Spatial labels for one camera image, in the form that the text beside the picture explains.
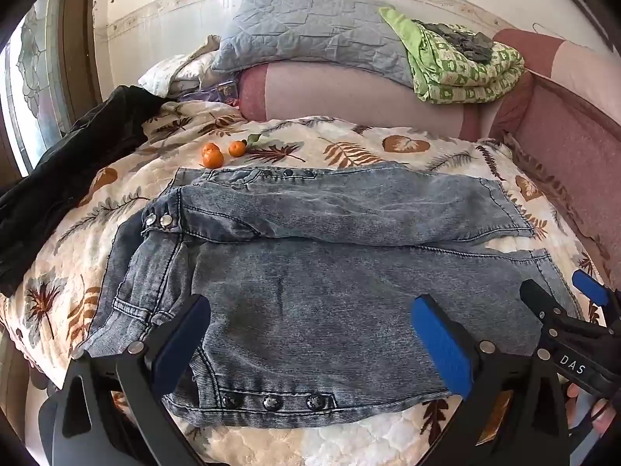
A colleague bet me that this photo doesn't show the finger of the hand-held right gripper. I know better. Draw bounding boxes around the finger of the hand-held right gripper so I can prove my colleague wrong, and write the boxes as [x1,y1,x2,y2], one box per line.
[520,280,568,341]
[572,270,621,316]

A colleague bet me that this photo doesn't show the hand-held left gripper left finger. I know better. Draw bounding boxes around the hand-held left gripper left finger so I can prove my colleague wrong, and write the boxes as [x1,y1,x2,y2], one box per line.
[51,295,212,466]

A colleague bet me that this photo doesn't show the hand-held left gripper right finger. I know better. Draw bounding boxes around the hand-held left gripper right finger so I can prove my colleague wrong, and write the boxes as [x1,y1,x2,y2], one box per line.
[410,295,571,466]

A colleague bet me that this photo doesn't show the grey-blue denim pants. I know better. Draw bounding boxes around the grey-blue denim pants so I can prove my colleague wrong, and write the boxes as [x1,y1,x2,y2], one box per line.
[78,165,583,430]

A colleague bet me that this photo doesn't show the person's right hand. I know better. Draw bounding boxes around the person's right hand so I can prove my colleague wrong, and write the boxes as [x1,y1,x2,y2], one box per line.
[567,383,617,440]

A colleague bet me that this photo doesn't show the cream leaf-print fleece blanket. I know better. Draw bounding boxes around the cream leaf-print fleece blanket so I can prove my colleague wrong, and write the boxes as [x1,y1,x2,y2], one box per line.
[0,102,607,466]

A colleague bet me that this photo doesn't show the orange mandarin with leaf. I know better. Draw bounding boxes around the orange mandarin with leaf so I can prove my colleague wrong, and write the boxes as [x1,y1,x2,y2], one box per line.
[228,133,263,157]

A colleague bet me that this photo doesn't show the black jacket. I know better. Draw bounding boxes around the black jacket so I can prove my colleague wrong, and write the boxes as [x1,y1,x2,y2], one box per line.
[0,85,168,297]

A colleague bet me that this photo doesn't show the green patterned folded blanket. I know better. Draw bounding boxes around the green patterned folded blanket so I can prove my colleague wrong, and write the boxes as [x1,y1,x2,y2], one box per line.
[378,6,526,105]

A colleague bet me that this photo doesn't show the purple packet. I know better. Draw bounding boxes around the purple packet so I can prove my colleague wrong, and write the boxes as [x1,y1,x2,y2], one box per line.
[177,82,241,108]

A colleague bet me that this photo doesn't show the white quilted cloth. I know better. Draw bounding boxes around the white quilted cloth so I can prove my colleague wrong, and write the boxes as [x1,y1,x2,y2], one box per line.
[138,34,224,98]

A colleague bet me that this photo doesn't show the dark grey crumpled cloth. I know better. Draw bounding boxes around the dark grey crumpled cloth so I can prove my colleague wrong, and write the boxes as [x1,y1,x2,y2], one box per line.
[422,22,493,64]

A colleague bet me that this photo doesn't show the patterned glass window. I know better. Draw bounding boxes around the patterned glass window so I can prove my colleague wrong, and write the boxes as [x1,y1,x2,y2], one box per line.
[5,0,100,176]

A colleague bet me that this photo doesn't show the grey quilted pillow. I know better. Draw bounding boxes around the grey quilted pillow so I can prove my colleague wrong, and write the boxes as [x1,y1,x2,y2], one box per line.
[211,0,418,85]

